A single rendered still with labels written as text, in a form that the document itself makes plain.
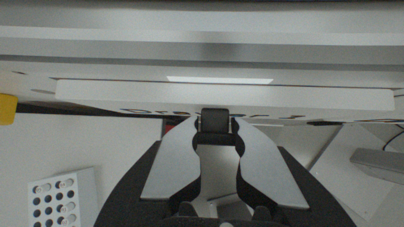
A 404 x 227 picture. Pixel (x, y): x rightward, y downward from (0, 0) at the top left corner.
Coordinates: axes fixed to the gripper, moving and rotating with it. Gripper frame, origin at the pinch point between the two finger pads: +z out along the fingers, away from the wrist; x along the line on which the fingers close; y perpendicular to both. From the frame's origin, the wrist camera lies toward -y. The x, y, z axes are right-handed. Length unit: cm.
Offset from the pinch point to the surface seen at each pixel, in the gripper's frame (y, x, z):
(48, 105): 9.8, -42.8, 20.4
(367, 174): 71, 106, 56
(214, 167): 75, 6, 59
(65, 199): 17.9, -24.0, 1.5
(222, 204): 94, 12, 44
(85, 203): 19.4, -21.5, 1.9
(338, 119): 2.8, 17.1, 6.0
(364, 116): 0.9, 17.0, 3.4
